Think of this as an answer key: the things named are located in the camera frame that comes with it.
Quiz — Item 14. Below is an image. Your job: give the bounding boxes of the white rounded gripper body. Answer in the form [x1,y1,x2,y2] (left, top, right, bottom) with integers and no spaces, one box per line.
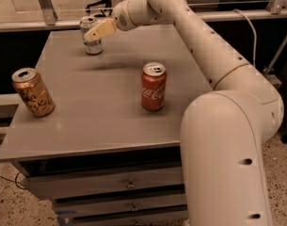
[112,0,135,31]

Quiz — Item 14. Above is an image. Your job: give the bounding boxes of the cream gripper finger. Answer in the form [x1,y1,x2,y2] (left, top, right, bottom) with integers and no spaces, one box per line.
[84,18,117,42]

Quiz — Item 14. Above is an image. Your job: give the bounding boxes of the white 7up can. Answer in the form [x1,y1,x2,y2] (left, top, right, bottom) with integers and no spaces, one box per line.
[79,16,103,56]

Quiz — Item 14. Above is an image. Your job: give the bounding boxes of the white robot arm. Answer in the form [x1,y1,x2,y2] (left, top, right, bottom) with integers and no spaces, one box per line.
[85,0,284,226]

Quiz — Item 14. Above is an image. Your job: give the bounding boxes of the red Coca-Cola can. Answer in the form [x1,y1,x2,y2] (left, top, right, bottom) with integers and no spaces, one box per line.
[141,62,167,111]

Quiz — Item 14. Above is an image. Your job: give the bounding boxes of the orange LaCroix can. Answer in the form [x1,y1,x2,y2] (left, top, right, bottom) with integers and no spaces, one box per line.
[11,68,55,117]

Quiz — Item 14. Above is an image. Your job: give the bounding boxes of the grey drawer cabinet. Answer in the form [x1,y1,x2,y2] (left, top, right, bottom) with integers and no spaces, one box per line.
[0,25,209,220]

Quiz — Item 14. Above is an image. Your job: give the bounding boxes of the top grey drawer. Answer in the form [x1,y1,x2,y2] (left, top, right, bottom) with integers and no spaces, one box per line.
[23,167,183,200]

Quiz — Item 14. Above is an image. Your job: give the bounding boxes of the grey drawer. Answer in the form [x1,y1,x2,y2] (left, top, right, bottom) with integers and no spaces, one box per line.
[23,167,183,200]
[58,210,188,226]
[53,193,186,218]

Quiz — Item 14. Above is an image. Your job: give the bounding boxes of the middle grey drawer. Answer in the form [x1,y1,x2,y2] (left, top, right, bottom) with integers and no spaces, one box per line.
[53,193,186,218]

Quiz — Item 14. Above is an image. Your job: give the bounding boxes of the bottom grey drawer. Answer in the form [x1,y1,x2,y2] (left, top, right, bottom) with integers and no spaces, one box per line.
[58,210,188,226]

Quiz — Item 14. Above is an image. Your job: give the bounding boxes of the metal window rail frame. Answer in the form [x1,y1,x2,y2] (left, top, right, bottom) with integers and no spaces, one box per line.
[0,0,287,32]

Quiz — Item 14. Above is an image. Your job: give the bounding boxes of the white cable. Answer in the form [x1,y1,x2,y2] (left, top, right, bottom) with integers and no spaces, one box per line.
[232,8,258,68]

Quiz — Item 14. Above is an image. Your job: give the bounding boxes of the black floor cable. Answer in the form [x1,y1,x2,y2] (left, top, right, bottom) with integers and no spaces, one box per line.
[0,171,27,191]

